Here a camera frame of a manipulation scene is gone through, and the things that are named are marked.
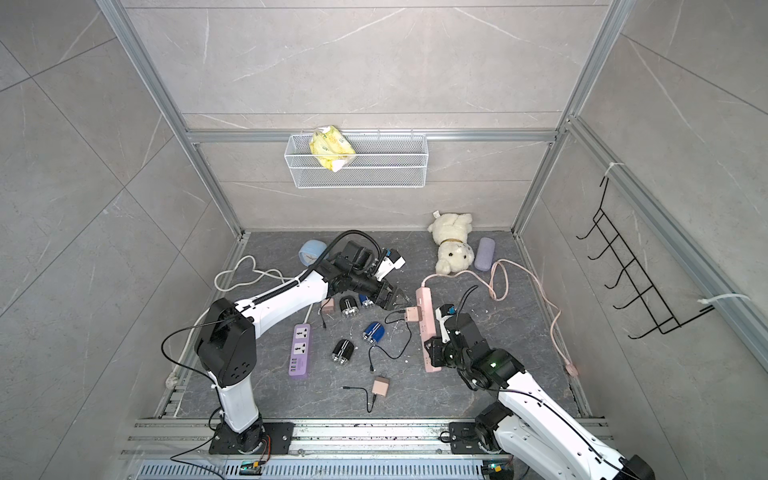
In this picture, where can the pink power strip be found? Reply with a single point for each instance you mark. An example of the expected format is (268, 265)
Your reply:
(427, 325)

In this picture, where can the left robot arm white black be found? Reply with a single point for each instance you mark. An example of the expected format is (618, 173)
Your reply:
(227, 341)

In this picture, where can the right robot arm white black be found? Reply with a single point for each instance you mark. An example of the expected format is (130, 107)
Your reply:
(540, 420)

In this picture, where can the black wall hook rack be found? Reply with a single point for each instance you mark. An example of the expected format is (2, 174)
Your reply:
(634, 274)

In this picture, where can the purple power strip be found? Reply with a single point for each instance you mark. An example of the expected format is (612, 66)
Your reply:
(300, 352)

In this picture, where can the light blue alarm clock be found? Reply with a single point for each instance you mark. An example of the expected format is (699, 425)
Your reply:
(310, 251)

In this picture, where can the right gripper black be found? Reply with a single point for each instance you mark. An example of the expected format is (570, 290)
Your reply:
(435, 350)

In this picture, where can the black shaver power plug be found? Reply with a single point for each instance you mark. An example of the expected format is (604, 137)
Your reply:
(343, 351)

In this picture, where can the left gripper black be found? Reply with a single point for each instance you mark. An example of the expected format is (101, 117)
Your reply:
(389, 303)

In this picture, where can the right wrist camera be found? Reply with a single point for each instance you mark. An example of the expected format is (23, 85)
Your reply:
(442, 314)

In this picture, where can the pink charger plug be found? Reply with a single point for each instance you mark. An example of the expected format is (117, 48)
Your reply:
(380, 386)
(412, 314)

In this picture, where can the black electric shaver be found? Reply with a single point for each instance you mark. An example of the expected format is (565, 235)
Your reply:
(348, 305)

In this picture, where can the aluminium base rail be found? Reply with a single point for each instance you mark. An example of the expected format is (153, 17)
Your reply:
(370, 449)

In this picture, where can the lavender oval case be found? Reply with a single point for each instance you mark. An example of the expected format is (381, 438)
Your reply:
(485, 254)

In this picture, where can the yellow wet wipes pack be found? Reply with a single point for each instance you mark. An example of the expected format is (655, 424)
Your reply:
(331, 148)

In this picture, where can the white wire mesh basket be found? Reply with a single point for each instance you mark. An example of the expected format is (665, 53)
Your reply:
(378, 161)

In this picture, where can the cream teddy bear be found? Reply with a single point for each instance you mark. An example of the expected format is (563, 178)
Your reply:
(450, 232)

